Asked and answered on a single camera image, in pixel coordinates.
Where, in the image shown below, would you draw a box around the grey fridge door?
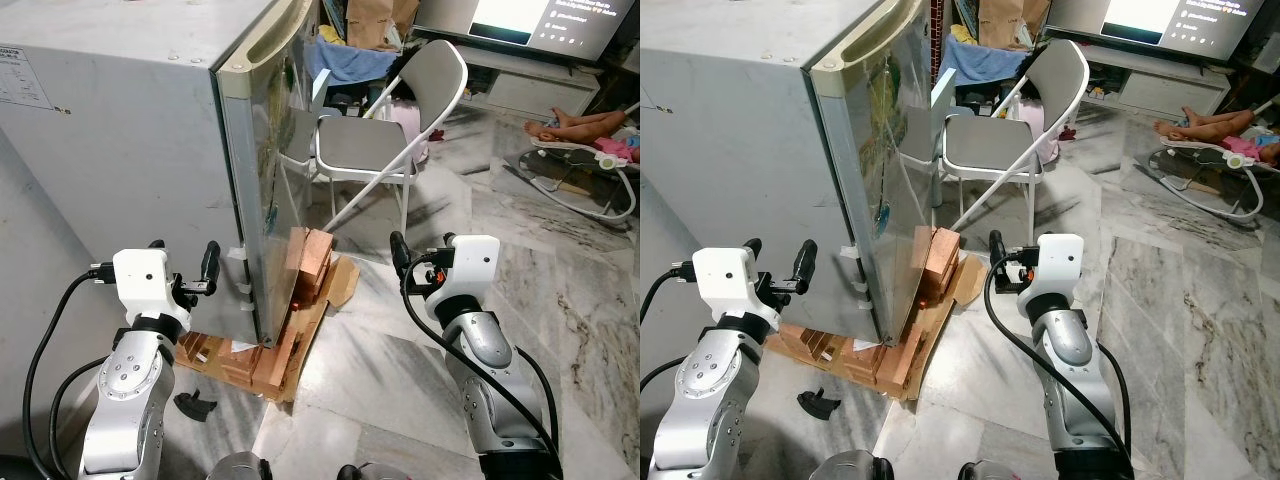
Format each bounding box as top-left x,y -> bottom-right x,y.
810,0 -> 938,348
215,0 -> 323,348

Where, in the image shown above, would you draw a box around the grey fridge body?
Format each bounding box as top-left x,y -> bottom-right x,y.
0,0 -> 276,346
640,0 -> 901,346

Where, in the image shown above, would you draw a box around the white fridge label sticker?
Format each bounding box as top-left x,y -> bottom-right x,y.
0,44 -> 53,113

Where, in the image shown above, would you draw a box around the red brick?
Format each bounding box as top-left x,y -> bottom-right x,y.
235,298 -> 323,396
910,225 -> 965,303
860,298 -> 951,396
284,227 -> 338,303

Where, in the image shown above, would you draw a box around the white grey folding chair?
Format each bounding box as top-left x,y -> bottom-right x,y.
900,39 -> 1092,237
275,39 -> 470,237

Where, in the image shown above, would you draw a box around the pink cloth bundle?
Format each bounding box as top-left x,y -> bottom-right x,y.
1025,98 -> 1063,166
392,98 -> 433,163

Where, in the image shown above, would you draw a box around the grey baby bouncer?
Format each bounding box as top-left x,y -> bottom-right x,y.
500,134 -> 641,223
1148,138 -> 1280,225

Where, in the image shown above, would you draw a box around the child's bare legs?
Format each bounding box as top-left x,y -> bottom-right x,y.
1152,104 -> 1280,147
524,104 -> 641,143

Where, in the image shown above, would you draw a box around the white television cabinet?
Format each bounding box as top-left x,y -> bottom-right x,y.
440,44 -> 603,119
1080,44 -> 1233,121

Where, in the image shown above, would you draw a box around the grey robot left leg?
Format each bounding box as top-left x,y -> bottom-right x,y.
812,450 -> 896,480
204,452 -> 273,480

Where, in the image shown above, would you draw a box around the grey robot leg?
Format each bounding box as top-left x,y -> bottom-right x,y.
334,461 -> 403,480
958,460 -> 1031,480
204,452 -> 273,480
812,450 -> 896,480

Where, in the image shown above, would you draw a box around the blue cloth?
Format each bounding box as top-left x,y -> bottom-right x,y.
304,34 -> 403,89
934,34 -> 1033,89

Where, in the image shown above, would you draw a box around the grey robot right leg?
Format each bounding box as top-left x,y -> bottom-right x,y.
958,460 -> 1031,480
334,461 -> 403,480

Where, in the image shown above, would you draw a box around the brown paper bag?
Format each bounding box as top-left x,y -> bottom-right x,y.
344,0 -> 422,53
977,0 -> 1053,53

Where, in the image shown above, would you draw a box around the flat screen television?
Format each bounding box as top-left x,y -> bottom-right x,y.
1043,0 -> 1273,63
412,0 -> 639,49

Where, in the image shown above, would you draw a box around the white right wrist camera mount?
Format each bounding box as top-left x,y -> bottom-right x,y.
1033,233 -> 1088,313
438,235 -> 501,303

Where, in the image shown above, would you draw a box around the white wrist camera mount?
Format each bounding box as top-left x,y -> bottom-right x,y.
112,247 -> 192,327
438,235 -> 501,303
1033,233 -> 1088,313
691,247 -> 772,327

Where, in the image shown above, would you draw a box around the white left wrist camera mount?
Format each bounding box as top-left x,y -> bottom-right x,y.
112,247 -> 192,327
691,247 -> 772,327

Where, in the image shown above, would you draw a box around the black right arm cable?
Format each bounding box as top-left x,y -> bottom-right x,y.
984,255 -> 1133,471
400,255 -> 561,471

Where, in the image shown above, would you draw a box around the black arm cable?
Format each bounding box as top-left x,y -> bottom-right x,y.
400,255 -> 561,471
22,264 -> 117,480
640,262 -> 701,393
984,255 -> 1133,471

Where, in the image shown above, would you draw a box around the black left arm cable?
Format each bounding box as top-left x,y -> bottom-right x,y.
22,264 -> 117,480
640,262 -> 701,393

